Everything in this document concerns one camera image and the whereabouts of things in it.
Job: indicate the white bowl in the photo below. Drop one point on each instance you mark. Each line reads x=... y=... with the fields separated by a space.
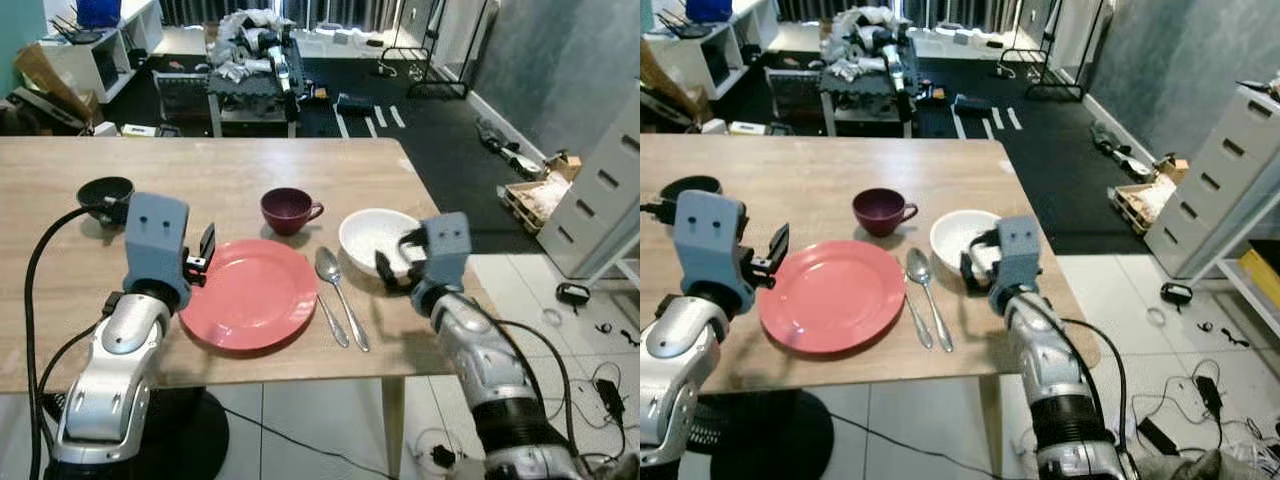
x=952 y=238
x=365 y=238

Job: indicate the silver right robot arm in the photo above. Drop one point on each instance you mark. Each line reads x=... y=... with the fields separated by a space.
x=490 y=375
x=1060 y=380

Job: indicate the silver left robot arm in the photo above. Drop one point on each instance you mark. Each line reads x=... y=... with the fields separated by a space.
x=112 y=365
x=672 y=370

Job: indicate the large silver spoon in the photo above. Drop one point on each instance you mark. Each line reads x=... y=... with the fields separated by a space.
x=919 y=264
x=328 y=264

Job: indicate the red plate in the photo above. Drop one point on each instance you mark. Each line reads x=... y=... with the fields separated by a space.
x=832 y=297
x=250 y=297

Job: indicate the small silver cutlery piece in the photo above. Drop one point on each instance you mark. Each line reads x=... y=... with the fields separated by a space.
x=334 y=325
x=920 y=325

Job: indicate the maroon cup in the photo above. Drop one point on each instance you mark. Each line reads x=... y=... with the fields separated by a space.
x=286 y=210
x=879 y=210

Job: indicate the black bowl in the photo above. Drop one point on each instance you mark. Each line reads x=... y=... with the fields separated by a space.
x=690 y=186
x=103 y=192

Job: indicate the small black floor box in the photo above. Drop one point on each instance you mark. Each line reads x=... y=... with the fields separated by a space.
x=972 y=103
x=354 y=103

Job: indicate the wooden table leg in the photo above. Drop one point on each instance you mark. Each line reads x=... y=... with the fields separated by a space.
x=394 y=425
x=990 y=420

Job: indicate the black clothes rack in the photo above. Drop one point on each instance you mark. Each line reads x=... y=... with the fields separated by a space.
x=437 y=88
x=1055 y=90

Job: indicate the black round base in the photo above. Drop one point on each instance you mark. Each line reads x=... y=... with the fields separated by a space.
x=770 y=435
x=190 y=435

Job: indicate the small black floor device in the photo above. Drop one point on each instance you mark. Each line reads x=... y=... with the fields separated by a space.
x=573 y=293
x=1178 y=293

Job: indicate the grey cluttered side table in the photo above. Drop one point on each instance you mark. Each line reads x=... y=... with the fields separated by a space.
x=865 y=80
x=250 y=80

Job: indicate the white drawer cabinet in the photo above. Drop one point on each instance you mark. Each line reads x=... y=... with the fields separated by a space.
x=595 y=200
x=1210 y=180

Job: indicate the black power adapter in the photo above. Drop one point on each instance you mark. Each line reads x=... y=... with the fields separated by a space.
x=610 y=400
x=1210 y=395

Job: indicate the white shelf unit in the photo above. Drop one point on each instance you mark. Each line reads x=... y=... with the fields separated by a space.
x=110 y=55
x=715 y=55

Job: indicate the blue box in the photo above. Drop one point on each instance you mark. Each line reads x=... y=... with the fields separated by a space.
x=708 y=9
x=98 y=12

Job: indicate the yellow item on shelf rack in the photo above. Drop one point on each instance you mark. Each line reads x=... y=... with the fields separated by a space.
x=1262 y=275

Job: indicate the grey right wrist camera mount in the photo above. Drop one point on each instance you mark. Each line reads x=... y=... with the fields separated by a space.
x=444 y=248
x=1018 y=252

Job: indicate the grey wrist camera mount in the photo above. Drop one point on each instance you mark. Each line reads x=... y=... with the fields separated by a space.
x=1018 y=252
x=155 y=235
x=708 y=240
x=444 y=248

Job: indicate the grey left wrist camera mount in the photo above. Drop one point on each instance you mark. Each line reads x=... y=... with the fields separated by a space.
x=155 y=235
x=708 y=240

